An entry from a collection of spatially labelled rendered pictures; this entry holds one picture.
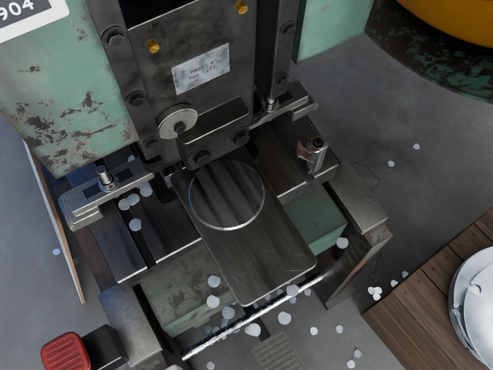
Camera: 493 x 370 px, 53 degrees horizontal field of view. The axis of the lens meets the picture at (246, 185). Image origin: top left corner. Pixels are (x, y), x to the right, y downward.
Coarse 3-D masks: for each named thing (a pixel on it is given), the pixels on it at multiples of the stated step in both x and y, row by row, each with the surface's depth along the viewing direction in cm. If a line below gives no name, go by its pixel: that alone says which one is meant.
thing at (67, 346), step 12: (60, 336) 75; (72, 336) 75; (48, 348) 74; (60, 348) 74; (72, 348) 74; (84, 348) 75; (48, 360) 73; (60, 360) 73; (72, 360) 73; (84, 360) 73
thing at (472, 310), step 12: (492, 264) 117; (480, 276) 116; (492, 276) 116; (468, 288) 115; (492, 288) 115; (468, 300) 113; (480, 300) 113; (492, 300) 113; (468, 312) 112; (480, 312) 112; (492, 312) 112; (468, 324) 111; (480, 324) 111; (492, 324) 111; (468, 336) 110; (480, 336) 110; (492, 336) 110; (480, 348) 109; (492, 348) 109; (492, 360) 108
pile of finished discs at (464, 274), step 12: (480, 252) 119; (492, 252) 119; (468, 264) 118; (480, 264) 118; (456, 276) 117; (468, 276) 116; (456, 288) 115; (480, 288) 115; (456, 300) 114; (456, 312) 113; (456, 324) 113; (480, 360) 112
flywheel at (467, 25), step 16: (400, 0) 72; (416, 0) 69; (432, 0) 66; (448, 0) 64; (464, 0) 62; (480, 0) 59; (432, 16) 68; (448, 16) 65; (464, 16) 63; (480, 16) 61; (448, 32) 67; (464, 32) 64; (480, 32) 62
